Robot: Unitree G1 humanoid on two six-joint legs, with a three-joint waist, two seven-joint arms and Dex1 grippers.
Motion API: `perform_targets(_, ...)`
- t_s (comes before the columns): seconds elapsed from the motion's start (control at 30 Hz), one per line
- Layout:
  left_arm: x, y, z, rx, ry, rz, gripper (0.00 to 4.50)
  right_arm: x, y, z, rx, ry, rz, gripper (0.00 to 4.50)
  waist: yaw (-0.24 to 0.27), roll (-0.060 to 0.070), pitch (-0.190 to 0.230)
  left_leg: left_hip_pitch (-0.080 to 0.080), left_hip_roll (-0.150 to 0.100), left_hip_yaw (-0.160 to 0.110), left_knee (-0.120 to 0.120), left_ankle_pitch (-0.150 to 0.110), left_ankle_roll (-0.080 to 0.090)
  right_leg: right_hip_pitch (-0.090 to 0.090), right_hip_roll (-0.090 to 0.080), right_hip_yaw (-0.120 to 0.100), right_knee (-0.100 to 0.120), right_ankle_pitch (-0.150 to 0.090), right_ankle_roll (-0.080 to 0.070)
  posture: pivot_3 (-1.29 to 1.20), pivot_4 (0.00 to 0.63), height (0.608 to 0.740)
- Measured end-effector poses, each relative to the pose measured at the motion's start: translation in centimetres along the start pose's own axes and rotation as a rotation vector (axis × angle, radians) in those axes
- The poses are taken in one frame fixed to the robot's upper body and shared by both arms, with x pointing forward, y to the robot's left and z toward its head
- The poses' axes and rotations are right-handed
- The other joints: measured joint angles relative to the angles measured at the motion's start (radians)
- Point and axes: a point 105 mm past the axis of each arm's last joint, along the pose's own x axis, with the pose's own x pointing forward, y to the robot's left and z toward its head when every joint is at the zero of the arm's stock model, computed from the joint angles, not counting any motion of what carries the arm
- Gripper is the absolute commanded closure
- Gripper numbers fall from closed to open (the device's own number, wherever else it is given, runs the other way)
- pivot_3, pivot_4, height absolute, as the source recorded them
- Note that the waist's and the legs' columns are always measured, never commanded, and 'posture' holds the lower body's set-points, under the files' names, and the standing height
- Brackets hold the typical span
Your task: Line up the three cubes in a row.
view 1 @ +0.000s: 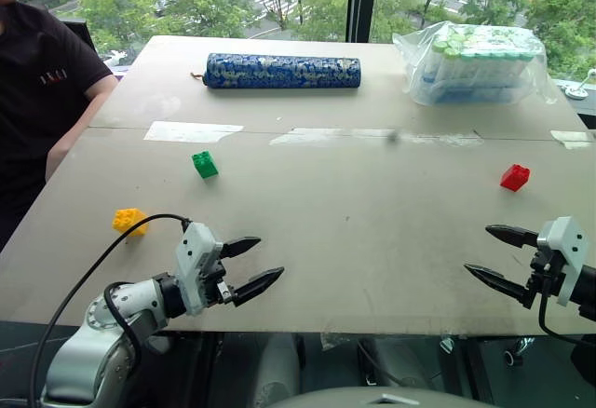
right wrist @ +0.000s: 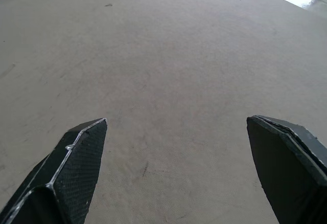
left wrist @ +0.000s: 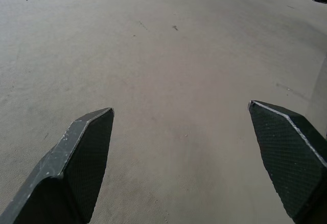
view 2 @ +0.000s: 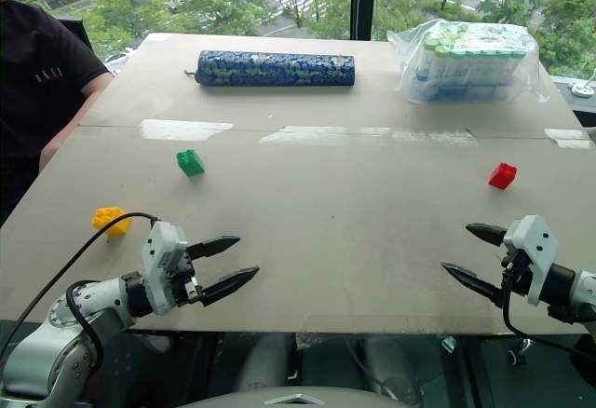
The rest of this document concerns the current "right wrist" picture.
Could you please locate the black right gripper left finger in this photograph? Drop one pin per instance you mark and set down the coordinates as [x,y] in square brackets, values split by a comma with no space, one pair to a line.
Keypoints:
[69,173]

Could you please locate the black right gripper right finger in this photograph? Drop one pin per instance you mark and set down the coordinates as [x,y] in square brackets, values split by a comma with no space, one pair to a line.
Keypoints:
[288,173]

